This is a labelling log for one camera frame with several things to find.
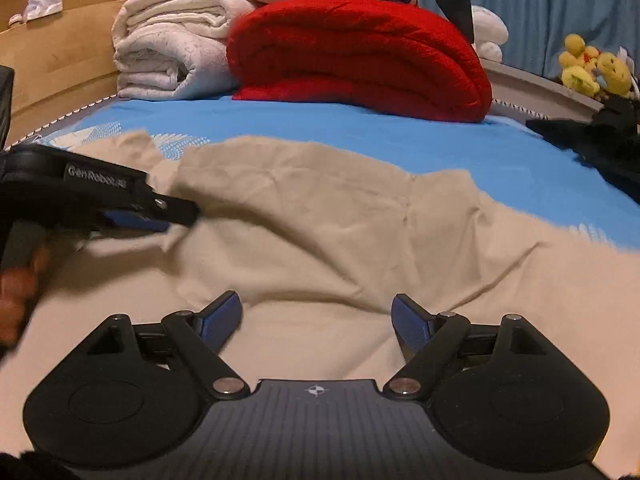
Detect white plush toy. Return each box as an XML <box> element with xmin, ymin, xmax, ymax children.
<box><xmin>470</xmin><ymin>5</ymin><xmax>510</xmax><ymax>61</ymax></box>

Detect yellow plush toy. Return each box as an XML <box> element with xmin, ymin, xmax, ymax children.
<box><xmin>595</xmin><ymin>51</ymin><xmax>634</xmax><ymax>99</ymax></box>
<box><xmin>559</xmin><ymin>34</ymin><xmax>602</xmax><ymax>97</ymax></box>

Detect white crumpled cloth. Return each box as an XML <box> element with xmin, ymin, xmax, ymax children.
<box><xmin>7</xmin><ymin>0</ymin><xmax>65</xmax><ymax>26</ymax></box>

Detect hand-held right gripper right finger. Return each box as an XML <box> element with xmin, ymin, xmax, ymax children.
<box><xmin>382</xmin><ymin>294</ymin><xmax>550</xmax><ymax>401</ymax></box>

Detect wooden bed frame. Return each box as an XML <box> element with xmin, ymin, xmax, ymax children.
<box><xmin>0</xmin><ymin>0</ymin><xmax>157</xmax><ymax>147</ymax></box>

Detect white folded blanket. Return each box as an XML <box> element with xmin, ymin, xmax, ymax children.
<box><xmin>112</xmin><ymin>0</ymin><xmax>261</xmax><ymax>101</ymax></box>

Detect grey window ledge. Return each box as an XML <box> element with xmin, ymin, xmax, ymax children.
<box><xmin>477</xmin><ymin>57</ymin><xmax>608</xmax><ymax>123</ymax></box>

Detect blue curtain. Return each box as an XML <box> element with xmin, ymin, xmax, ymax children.
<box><xmin>415</xmin><ymin>0</ymin><xmax>640</xmax><ymax>86</ymax></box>

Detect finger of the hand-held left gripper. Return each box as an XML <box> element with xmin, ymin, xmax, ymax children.
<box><xmin>101</xmin><ymin>193</ymin><xmax>202</xmax><ymax>234</ymax></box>

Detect beige and mustard jacket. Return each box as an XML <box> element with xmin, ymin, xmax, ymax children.
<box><xmin>0</xmin><ymin>130</ymin><xmax>640</xmax><ymax>461</ymax></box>

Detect person's left hand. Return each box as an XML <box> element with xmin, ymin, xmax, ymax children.
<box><xmin>0</xmin><ymin>247</ymin><xmax>53</xmax><ymax>350</ymax></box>

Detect red folded blanket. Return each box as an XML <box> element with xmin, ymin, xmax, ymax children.
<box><xmin>226</xmin><ymin>0</ymin><xmax>493</xmax><ymax>123</ymax></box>

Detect pile of black clothes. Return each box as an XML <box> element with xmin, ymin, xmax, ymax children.
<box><xmin>525</xmin><ymin>94</ymin><xmax>640</xmax><ymax>206</ymax></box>

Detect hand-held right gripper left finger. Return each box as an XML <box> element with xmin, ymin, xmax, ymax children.
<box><xmin>85</xmin><ymin>290</ymin><xmax>251</xmax><ymax>401</ymax></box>

